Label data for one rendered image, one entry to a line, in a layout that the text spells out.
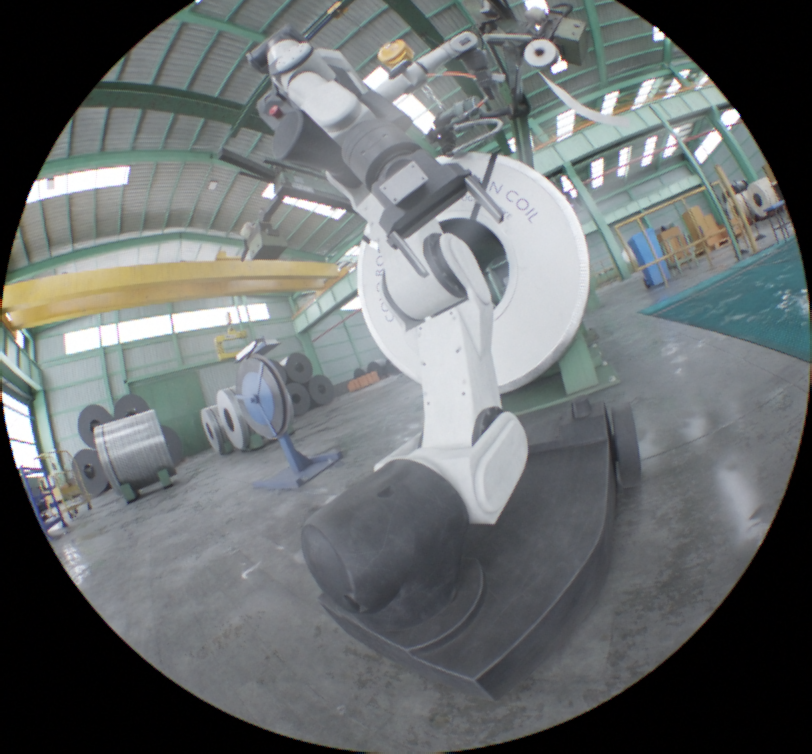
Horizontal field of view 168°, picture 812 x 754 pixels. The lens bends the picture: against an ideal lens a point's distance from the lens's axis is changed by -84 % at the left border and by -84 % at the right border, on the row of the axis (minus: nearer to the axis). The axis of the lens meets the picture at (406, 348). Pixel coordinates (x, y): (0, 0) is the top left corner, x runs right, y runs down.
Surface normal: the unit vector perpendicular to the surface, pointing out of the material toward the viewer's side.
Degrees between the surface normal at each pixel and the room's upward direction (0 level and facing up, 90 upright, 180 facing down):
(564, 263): 90
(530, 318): 90
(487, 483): 90
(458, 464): 58
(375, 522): 46
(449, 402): 64
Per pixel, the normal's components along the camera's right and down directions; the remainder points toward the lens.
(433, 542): 0.67, -0.39
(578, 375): -0.54, 0.17
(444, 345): -0.71, -0.23
